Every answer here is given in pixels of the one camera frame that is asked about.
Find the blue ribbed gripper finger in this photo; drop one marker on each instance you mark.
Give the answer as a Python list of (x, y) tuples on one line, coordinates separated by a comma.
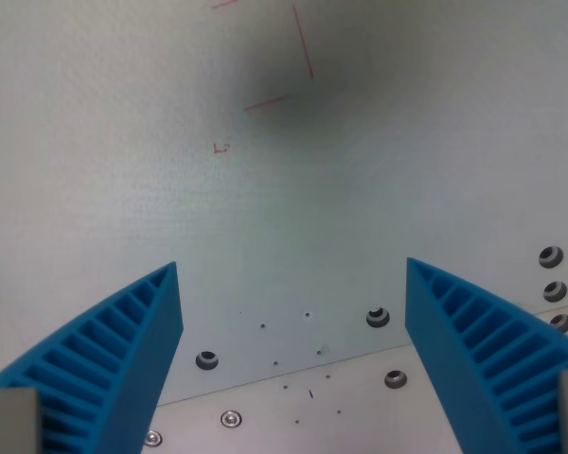
[(459, 359), (123, 359)]

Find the silver screw head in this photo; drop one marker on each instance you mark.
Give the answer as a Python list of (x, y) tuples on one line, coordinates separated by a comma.
[(230, 419), (153, 438)]

